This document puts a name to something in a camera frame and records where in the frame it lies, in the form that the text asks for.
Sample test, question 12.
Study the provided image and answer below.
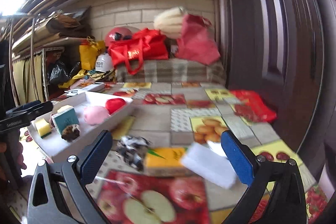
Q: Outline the black white patterned cloth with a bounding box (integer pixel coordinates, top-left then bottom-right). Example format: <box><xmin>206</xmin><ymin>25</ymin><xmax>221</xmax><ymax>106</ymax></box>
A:
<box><xmin>115</xmin><ymin>135</ymin><xmax>151</xmax><ymax>172</ymax></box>

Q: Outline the white helmet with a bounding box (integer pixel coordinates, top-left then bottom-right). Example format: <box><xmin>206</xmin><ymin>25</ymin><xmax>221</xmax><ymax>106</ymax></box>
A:
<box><xmin>95</xmin><ymin>53</ymin><xmax>113</xmax><ymax>73</ymax></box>

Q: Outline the yellow shopping bag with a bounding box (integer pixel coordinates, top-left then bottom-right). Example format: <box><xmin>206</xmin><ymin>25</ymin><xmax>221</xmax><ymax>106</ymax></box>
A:
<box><xmin>79</xmin><ymin>36</ymin><xmax>105</xmax><ymax>71</ymax></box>

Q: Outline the yellow green rectangular sponge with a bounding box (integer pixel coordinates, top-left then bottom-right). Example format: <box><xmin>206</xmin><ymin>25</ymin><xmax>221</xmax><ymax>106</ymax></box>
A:
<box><xmin>35</xmin><ymin>118</ymin><xmax>52</xmax><ymax>139</ymax></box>

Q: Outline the red helmet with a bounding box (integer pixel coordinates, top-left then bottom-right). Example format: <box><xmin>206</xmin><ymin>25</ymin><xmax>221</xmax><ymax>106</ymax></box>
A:
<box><xmin>104</xmin><ymin>27</ymin><xmax>132</xmax><ymax>47</ymax></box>

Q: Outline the person's left hand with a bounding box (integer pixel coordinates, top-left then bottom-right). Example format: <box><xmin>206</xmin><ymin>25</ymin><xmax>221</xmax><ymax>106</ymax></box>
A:
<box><xmin>1</xmin><ymin>130</ymin><xmax>27</xmax><ymax>181</ymax></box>

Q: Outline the white foam block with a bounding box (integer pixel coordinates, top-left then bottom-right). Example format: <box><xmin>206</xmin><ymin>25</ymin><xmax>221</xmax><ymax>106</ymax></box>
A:
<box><xmin>180</xmin><ymin>141</ymin><xmax>238</xmax><ymax>189</ymax></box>

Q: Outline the pink fluffy ball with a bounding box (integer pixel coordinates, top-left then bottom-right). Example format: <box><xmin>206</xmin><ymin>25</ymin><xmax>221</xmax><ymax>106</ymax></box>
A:
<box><xmin>83</xmin><ymin>106</ymin><xmax>110</xmax><ymax>125</ymax></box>

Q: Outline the beige brown plush toy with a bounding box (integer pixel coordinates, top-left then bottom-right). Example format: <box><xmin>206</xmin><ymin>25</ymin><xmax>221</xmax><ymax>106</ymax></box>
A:
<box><xmin>61</xmin><ymin>124</ymin><xmax>80</xmax><ymax>142</ymax></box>

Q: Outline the red paper bag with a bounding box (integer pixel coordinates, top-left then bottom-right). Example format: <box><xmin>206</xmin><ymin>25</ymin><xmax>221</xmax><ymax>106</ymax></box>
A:
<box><xmin>175</xmin><ymin>14</ymin><xmax>221</xmax><ymax>65</ymax></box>

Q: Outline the black plastic bag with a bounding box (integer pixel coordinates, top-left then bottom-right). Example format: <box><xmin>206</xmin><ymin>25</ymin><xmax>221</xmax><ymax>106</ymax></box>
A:
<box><xmin>47</xmin><ymin>60</ymin><xmax>81</xmax><ymax>85</ymax></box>

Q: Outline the red round sponge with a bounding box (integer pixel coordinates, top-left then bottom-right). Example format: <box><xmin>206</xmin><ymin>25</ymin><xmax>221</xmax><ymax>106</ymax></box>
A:
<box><xmin>105</xmin><ymin>98</ymin><xmax>126</xmax><ymax>115</ymax></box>

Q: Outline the yellow tissue pack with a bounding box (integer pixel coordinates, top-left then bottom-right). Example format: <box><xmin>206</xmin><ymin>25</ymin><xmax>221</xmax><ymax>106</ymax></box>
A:
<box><xmin>143</xmin><ymin>147</ymin><xmax>193</xmax><ymax>177</ymax></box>

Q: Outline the plaid covered bench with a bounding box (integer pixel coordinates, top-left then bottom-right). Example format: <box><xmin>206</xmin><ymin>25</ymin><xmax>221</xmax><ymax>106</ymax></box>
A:
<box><xmin>115</xmin><ymin>58</ymin><xmax>226</xmax><ymax>85</ymax></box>

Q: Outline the metal storage shelf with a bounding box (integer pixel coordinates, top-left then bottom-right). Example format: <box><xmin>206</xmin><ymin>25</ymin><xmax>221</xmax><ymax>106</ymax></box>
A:
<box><xmin>1</xmin><ymin>9</ymin><xmax>91</xmax><ymax>105</ymax></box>

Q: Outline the red plastic bag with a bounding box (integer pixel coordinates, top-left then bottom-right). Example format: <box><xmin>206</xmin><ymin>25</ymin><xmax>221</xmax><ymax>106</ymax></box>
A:
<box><xmin>230</xmin><ymin>90</ymin><xmax>277</xmax><ymax>123</ymax></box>

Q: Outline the white power bank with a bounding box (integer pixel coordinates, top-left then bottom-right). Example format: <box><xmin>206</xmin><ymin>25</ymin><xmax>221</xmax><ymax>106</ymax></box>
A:
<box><xmin>78</xmin><ymin>83</ymin><xmax>105</xmax><ymax>92</ymax></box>

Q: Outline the white shallow tray box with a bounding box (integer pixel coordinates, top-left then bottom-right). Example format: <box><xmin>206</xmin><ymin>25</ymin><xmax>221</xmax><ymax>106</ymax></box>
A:
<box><xmin>26</xmin><ymin>90</ymin><xmax>134</xmax><ymax>164</ymax></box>

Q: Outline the dark wooden door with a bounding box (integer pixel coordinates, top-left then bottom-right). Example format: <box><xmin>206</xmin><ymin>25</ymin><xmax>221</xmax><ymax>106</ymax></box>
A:
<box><xmin>215</xmin><ymin>0</ymin><xmax>335</xmax><ymax>178</ymax></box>

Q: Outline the cream foam roll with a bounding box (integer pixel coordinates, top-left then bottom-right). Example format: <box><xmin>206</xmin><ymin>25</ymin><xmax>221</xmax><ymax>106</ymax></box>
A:
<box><xmin>153</xmin><ymin>6</ymin><xmax>187</xmax><ymax>39</ymax></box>

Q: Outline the white round-marked device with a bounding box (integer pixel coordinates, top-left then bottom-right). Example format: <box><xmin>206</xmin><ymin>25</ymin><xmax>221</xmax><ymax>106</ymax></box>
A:
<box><xmin>65</xmin><ymin>89</ymin><xmax>81</xmax><ymax>97</ymax></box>

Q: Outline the red tote bag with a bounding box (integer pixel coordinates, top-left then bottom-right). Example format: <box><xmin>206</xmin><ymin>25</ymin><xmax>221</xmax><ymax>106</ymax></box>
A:
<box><xmin>108</xmin><ymin>28</ymin><xmax>169</xmax><ymax>75</ymax></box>

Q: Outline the fruit pattern tablecloth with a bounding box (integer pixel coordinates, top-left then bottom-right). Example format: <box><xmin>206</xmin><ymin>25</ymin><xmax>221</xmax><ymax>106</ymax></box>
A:
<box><xmin>4</xmin><ymin>80</ymin><xmax>329</xmax><ymax>224</ymax></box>

